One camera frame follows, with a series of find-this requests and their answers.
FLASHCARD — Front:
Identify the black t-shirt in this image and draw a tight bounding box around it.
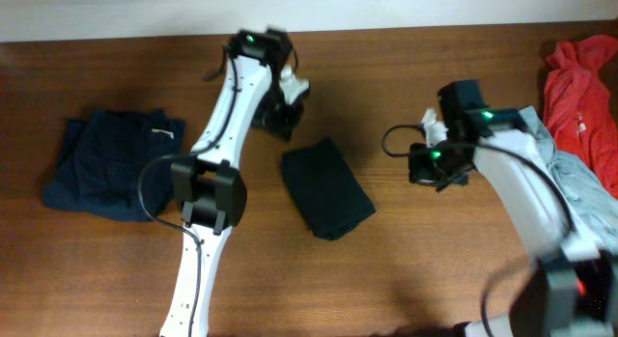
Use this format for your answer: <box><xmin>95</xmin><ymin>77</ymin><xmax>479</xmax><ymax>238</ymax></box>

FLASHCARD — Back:
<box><xmin>280</xmin><ymin>137</ymin><xmax>376</xmax><ymax>241</ymax></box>

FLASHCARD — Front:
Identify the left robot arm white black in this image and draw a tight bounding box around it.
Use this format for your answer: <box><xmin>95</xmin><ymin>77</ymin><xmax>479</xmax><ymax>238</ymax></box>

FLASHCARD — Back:
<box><xmin>159</xmin><ymin>28</ymin><xmax>310</xmax><ymax>337</ymax></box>

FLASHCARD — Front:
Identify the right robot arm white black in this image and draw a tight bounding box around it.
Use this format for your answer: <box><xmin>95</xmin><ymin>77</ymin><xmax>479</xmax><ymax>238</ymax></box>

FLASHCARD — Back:
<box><xmin>408</xmin><ymin>80</ymin><xmax>617</xmax><ymax>336</ymax></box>

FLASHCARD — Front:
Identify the red t-shirt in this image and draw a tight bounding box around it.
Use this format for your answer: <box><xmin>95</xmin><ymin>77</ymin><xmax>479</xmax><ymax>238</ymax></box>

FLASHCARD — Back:
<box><xmin>543</xmin><ymin>35</ymin><xmax>617</xmax><ymax>197</ymax></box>

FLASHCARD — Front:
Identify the light blue grey garment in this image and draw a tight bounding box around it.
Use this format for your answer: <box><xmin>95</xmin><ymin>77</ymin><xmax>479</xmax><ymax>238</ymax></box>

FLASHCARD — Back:
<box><xmin>519</xmin><ymin>106</ymin><xmax>617</xmax><ymax>254</ymax></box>

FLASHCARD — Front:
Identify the folded navy blue garment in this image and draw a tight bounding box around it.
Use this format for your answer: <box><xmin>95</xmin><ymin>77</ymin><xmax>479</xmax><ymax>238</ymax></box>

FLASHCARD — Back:
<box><xmin>42</xmin><ymin>109</ymin><xmax>185</xmax><ymax>222</ymax></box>

